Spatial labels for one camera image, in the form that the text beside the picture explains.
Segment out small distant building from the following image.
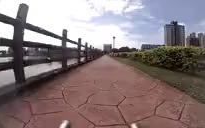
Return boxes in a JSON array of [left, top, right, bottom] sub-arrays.
[[102, 43, 113, 53]]

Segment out red stone paved path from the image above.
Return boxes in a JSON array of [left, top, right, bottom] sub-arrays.
[[0, 54, 205, 128]]

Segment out distant row of trees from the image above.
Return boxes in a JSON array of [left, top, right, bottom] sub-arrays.
[[111, 46, 139, 54]]

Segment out low wide building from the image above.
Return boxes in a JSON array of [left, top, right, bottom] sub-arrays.
[[140, 43, 164, 52]]

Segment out river water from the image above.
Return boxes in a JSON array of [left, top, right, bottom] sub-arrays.
[[0, 56, 88, 91]]

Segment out green hedge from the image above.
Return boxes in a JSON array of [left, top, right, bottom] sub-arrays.
[[111, 45, 205, 74]]

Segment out robot's own part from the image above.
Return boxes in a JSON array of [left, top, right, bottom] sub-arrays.
[[129, 122, 139, 128], [58, 119, 72, 128]]

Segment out grass strip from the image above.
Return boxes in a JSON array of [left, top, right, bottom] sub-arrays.
[[111, 56, 205, 109]]

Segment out tall tower building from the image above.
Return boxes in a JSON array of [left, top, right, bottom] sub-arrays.
[[163, 20, 187, 47]]

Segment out group of high-rise buildings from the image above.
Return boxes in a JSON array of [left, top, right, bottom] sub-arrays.
[[185, 31, 205, 48]]

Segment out dark wooden rail fence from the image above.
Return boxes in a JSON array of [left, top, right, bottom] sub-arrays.
[[0, 3, 104, 101]]

